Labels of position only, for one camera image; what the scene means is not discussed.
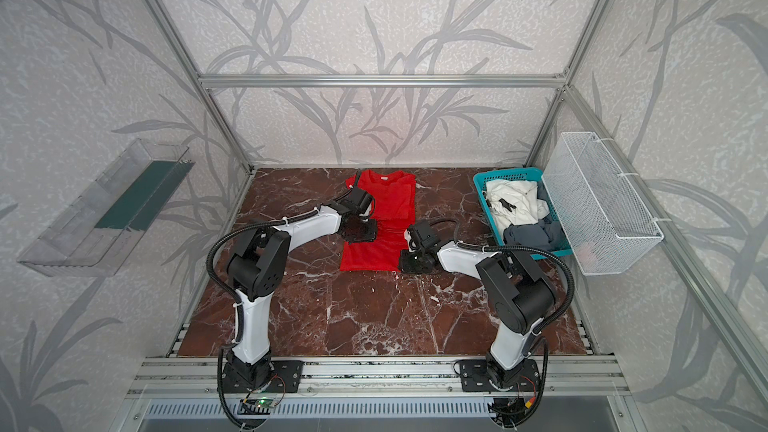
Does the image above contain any red t shirt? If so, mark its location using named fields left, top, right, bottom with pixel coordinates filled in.
left=340, top=170, right=416, bottom=272

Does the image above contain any teal plastic laundry basket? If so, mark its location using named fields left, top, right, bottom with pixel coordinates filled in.
left=473, top=168, right=572, bottom=257

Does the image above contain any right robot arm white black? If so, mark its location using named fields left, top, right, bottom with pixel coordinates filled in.
left=399, top=219, right=557, bottom=390

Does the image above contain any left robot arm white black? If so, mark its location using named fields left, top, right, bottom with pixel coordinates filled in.
left=207, top=186, right=377, bottom=390

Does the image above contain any white t shirt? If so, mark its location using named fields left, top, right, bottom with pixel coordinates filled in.
left=485, top=179, right=550, bottom=233

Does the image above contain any grey t shirt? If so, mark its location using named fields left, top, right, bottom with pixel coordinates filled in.
left=504, top=185, right=566, bottom=252

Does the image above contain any green circuit board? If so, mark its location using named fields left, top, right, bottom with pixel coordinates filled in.
left=238, top=398, right=282, bottom=416

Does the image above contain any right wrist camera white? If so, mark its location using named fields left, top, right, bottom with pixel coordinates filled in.
left=404, top=230, right=416, bottom=252

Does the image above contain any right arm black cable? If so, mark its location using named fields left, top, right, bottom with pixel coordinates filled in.
left=429, top=217, right=576, bottom=427

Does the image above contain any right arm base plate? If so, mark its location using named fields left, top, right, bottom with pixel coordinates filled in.
left=456, top=356, right=542, bottom=394

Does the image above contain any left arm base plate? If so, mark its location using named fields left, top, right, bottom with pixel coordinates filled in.
left=221, top=360, right=304, bottom=394

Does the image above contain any white wire mesh basket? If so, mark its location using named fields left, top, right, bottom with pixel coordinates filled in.
left=542, top=132, right=664, bottom=276

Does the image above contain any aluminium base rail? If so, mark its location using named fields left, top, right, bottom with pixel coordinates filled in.
left=126, top=355, right=630, bottom=399

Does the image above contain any clear acrylic wall shelf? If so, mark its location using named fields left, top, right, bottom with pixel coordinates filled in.
left=18, top=139, right=195, bottom=277

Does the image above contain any aluminium frame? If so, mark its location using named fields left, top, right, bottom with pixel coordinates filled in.
left=142, top=0, right=767, bottom=400

